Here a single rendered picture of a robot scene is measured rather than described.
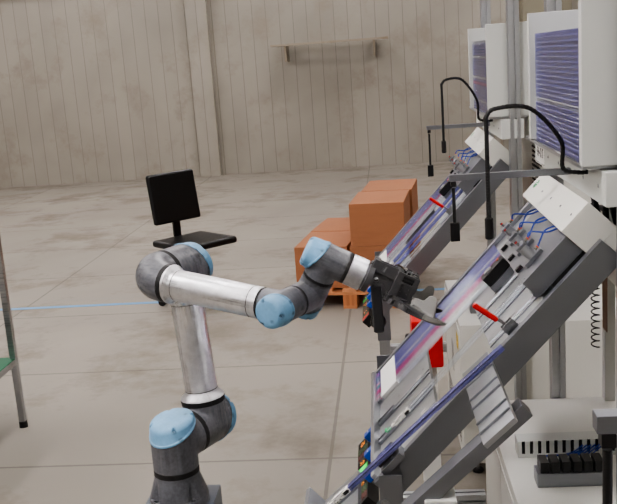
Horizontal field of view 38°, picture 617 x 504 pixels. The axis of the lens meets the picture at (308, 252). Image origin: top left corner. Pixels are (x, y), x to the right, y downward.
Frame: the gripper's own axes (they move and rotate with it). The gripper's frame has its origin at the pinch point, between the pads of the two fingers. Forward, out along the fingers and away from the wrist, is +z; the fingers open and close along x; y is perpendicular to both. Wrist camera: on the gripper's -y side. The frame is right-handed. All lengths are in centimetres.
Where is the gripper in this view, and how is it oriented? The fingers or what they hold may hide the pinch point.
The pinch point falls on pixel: (439, 319)
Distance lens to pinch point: 212.2
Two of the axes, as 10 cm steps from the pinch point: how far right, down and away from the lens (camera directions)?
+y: 4.0, -8.9, -2.3
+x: 0.7, -2.2, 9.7
